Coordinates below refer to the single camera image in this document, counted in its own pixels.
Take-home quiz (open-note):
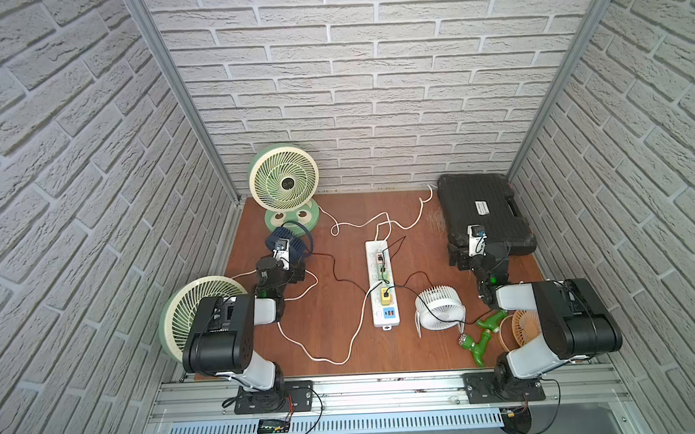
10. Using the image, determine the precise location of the yellow USB charger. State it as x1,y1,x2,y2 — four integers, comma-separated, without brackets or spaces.
378,287,392,306

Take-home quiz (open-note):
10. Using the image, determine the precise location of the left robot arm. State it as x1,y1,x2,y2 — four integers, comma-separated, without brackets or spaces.
182,256,305,398

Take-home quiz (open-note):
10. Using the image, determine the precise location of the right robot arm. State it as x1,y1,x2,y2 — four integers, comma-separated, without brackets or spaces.
449,239,623,391

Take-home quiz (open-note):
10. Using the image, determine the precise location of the navy blue small fan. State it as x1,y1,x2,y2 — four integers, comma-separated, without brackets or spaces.
265,220,314,264

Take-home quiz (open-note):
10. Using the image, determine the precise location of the white small desk fan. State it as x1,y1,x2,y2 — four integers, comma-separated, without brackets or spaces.
415,286,467,336

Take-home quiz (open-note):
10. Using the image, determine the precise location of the orange small fan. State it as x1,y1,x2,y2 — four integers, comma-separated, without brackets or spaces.
499,310,542,352

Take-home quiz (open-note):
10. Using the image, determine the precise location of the green fan at back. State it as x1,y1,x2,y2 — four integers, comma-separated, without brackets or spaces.
248,143,321,237

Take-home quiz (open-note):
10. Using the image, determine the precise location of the green fan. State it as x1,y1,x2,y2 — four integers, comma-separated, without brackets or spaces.
248,143,321,237
158,276,246,363

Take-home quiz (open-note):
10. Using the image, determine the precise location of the green fan at left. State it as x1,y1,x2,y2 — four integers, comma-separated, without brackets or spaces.
158,276,246,363

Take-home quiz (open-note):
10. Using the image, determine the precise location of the white power strip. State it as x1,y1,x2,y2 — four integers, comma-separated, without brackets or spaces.
365,241,400,331

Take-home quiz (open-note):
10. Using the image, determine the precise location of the black tool case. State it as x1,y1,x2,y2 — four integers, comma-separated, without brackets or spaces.
437,173,538,266

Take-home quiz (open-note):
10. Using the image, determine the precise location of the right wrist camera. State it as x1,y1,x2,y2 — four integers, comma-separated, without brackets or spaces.
467,225,487,257

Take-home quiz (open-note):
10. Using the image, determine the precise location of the black USB cable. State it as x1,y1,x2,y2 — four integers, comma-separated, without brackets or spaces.
382,266,496,331

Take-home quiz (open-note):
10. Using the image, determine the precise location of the white power cable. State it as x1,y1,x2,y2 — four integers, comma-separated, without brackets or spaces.
227,184,445,371

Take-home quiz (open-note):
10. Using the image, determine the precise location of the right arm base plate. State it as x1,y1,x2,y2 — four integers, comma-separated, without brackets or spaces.
461,370,545,404

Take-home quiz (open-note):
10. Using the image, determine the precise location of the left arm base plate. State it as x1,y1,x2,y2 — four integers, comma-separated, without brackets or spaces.
233,380,315,415

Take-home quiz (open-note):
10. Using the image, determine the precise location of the aluminium front rail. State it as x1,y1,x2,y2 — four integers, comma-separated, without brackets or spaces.
148,363,630,425

